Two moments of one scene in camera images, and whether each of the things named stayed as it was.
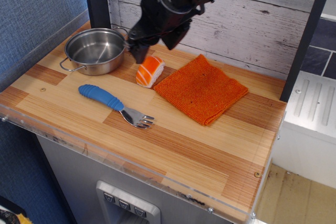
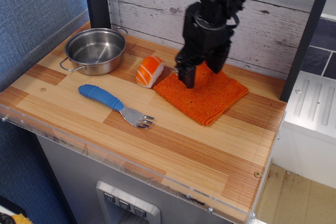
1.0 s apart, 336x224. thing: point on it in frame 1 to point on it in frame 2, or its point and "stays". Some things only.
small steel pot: [98, 50] stays
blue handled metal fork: [135, 117] stays
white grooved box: [306, 144] stays
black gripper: [169, 0] to [204, 27]
